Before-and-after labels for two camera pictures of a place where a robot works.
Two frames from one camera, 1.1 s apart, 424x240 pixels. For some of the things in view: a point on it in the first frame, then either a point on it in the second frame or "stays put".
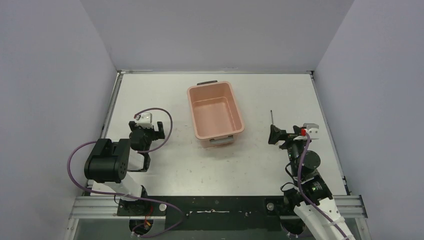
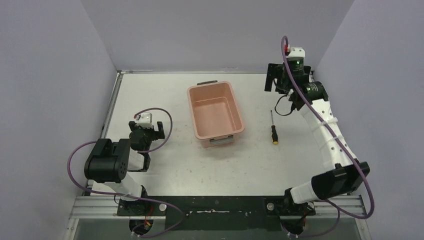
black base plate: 210,213 stays put
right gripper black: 276,134 → 275,71
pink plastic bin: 215,114 stays put
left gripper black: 145,131 stays put
